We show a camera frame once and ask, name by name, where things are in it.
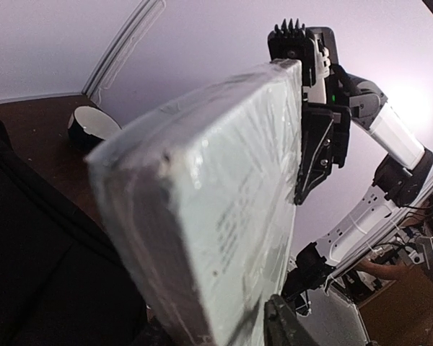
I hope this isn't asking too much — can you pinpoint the black student backpack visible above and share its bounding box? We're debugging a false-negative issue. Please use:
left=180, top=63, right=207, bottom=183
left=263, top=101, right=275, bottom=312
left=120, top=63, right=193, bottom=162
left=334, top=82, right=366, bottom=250
left=0, top=121, right=171, bottom=345

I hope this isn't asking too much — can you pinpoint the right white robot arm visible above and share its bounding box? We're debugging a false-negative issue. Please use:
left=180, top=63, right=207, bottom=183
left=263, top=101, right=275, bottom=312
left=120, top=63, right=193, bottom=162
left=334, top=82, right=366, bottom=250
left=268, top=19, right=433, bottom=308

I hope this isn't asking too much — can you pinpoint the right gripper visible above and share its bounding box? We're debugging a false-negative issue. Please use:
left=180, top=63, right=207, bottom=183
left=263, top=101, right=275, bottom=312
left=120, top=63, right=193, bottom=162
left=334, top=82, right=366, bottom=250
left=268, top=19, right=351, bottom=205

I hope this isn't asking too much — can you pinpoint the pale green book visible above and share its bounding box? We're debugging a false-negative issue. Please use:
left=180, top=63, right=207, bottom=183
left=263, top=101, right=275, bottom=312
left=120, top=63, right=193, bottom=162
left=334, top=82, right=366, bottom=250
left=86, top=60, right=302, bottom=345

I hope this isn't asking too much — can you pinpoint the left aluminium frame post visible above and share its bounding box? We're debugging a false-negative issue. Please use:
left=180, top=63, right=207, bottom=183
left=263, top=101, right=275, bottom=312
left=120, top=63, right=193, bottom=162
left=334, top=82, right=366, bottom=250
left=82, top=0, right=167, bottom=105

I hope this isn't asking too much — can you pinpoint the white cup black band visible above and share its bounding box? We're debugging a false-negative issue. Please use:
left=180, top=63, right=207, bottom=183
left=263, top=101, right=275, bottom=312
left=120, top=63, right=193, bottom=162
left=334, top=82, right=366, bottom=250
left=67, top=106, right=121, bottom=153

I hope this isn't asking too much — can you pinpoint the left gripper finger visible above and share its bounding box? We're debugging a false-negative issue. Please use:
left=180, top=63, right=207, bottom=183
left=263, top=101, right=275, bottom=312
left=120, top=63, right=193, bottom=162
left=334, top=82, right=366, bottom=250
left=263, top=294, right=310, bottom=346

